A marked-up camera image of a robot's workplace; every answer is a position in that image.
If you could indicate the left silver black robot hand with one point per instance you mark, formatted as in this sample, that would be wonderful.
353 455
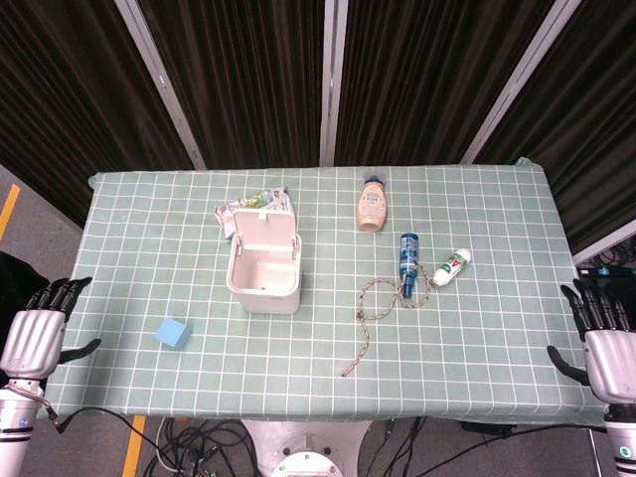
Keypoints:
32 338

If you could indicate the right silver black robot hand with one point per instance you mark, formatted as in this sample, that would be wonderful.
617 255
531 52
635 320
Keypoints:
608 358

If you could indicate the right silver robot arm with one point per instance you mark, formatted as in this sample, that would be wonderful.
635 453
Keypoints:
623 442

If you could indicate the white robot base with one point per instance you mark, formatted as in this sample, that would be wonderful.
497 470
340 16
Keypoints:
305 449

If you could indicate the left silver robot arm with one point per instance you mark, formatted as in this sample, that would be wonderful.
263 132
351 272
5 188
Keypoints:
15 422

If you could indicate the white plastic box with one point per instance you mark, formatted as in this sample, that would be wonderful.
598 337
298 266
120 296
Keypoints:
265 270

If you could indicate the table with green checkered tablecloth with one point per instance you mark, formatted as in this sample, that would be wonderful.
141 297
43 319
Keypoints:
318 358

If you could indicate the blue foam cube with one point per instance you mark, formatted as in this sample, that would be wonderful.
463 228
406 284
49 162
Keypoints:
172 334

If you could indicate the white green tube bottle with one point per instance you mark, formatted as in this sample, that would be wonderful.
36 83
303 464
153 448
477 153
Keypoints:
450 269

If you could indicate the blue spray bottle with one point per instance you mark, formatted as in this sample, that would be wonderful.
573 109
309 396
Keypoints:
409 256

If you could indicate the crumpled snack wrapper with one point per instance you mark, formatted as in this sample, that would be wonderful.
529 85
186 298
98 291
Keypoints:
248 205

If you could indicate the beige sauce squeeze bottle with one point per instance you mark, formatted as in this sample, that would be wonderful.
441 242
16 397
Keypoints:
373 205

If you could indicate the dark brown curtain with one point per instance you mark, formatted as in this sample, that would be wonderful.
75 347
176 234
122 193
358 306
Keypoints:
243 74

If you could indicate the silver curtain frame post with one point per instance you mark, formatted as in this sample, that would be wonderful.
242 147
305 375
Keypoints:
331 82
161 82
519 82

